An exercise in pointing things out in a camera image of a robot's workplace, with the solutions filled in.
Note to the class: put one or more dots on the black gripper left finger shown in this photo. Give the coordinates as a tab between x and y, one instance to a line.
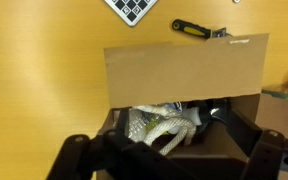
123	121

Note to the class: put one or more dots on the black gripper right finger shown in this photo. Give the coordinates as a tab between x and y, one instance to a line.
242	130

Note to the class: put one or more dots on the blue printed cardboard box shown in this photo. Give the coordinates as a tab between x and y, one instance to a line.
184	73

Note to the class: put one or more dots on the black white checkerboard calibration board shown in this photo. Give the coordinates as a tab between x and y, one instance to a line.
132	8

